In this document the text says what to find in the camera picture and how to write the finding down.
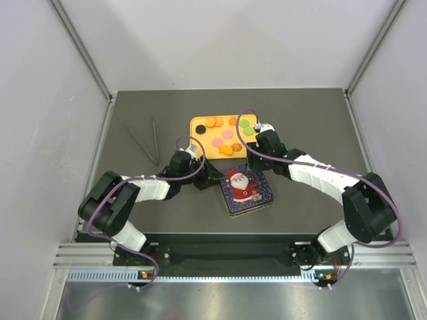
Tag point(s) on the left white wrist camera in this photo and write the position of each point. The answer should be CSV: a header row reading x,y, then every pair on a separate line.
x,y
192,150

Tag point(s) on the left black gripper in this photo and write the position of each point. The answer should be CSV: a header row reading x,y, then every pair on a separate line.
x,y
208,176

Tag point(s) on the black sandwich cookie top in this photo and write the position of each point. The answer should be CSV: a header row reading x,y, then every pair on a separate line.
x,y
200,129

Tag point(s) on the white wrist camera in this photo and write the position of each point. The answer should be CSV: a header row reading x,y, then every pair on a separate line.
x,y
262,127
192,150

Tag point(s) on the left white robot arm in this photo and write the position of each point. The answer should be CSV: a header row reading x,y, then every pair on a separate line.
x,y
108,205

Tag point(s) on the pink cookie lower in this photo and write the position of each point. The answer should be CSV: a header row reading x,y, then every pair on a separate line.
x,y
217,142

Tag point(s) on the green cookie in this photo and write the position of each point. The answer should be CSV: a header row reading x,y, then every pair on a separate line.
x,y
243,123
248,131

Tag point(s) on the round biscuit top left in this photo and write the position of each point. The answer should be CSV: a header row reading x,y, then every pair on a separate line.
x,y
210,122

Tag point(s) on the green cookie lower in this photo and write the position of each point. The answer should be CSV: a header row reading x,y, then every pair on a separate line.
x,y
248,131

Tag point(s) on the orange swirl cookie upper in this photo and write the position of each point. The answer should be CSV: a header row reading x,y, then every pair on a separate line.
x,y
233,121

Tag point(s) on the green cookie upper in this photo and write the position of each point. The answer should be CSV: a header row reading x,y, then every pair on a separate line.
x,y
243,123

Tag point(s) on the orange swirl cookie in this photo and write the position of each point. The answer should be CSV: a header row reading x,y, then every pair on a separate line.
x,y
236,147
233,121

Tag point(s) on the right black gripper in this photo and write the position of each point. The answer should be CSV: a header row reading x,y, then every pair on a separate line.
x,y
253,162

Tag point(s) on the gold tin lid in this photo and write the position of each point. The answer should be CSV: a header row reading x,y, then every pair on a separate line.
x,y
245,190

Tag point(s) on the orange swirl cookie lower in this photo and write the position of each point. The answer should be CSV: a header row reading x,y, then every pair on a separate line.
x,y
236,147

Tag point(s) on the metal tongs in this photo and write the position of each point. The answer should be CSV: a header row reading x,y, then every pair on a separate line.
x,y
154,159

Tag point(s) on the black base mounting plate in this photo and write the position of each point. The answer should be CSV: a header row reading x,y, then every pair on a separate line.
x,y
234,254

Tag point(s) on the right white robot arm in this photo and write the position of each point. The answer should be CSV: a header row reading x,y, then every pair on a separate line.
x,y
366,202

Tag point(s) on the pink cookie upper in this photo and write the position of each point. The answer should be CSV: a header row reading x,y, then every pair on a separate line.
x,y
227,134

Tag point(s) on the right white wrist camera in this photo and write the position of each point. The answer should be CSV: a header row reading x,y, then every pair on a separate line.
x,y
262,127

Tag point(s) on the pink cookie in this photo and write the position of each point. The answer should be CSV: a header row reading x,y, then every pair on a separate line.
x,y
217,142
227,134

